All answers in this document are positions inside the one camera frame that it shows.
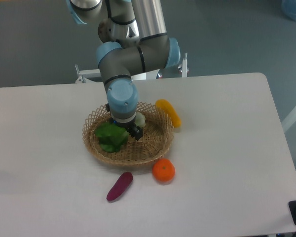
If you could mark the blue plastic bag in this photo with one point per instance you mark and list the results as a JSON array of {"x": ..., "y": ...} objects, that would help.
[{"x": 289, "y": 8}]

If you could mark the yellow pepper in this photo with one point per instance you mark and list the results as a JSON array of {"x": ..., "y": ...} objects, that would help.
[{"x": 167, "y": 107}]

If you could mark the green bok choy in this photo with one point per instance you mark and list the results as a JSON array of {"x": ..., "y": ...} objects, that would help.
[{"x": 112, "y": 138}]

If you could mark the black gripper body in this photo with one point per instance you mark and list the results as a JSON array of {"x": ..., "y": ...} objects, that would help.
[{"x": 129, "y": 126}]

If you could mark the white table leg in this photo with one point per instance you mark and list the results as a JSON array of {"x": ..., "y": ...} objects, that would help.
[{"x": 289, "y": 120}]

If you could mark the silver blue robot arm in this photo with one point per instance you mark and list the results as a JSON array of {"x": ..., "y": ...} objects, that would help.
[{"x": 134, "y": 40}]

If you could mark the purple sweet potato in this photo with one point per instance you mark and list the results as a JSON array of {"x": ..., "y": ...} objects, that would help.
[{"x": 121, "y": 185}]

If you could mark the orange tangerine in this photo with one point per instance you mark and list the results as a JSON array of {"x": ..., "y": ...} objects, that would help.
[{"x": 163, "y": 170}]

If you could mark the woven wicker basket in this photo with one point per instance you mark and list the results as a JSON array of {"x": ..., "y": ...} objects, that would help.
[{"x": 155, "y": 143}]

